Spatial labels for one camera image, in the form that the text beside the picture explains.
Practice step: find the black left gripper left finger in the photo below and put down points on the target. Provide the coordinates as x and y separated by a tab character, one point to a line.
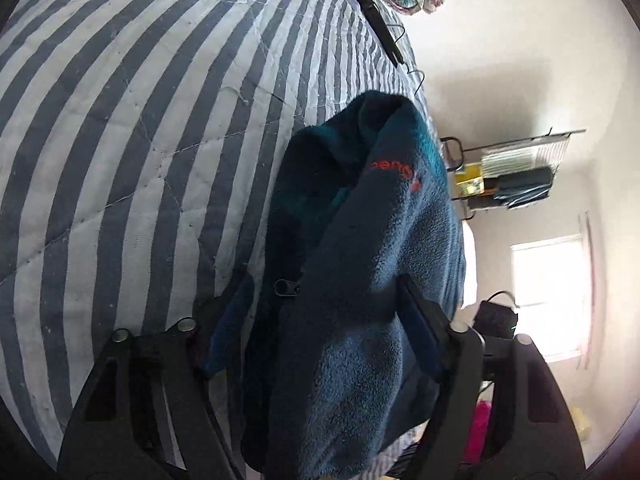
144	413

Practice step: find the yellow box on rack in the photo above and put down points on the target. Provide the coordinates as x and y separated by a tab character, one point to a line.
469	180

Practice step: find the bright window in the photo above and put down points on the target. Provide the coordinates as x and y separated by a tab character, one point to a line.
553	290

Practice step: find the striped blue white bedspread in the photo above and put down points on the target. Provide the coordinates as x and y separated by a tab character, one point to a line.
139	144

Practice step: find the black wire clothes rack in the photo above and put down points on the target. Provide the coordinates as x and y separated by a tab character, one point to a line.
499	159

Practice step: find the dark green hanging cloth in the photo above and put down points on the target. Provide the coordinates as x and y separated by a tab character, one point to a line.
525	187

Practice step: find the teal plaid fleece jacket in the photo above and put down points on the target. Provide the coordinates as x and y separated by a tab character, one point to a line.
329	378

